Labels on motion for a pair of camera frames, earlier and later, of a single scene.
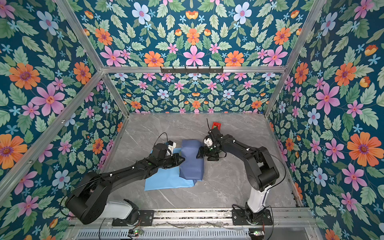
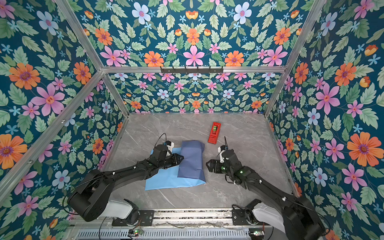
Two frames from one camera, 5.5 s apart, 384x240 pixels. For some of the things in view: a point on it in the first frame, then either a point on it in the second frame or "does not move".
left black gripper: x=176 y=161 does not move
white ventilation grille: x=165 y=234 does not move
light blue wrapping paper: x=169 y=178 does not move
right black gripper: x=205 y=148 → x=212 y=162
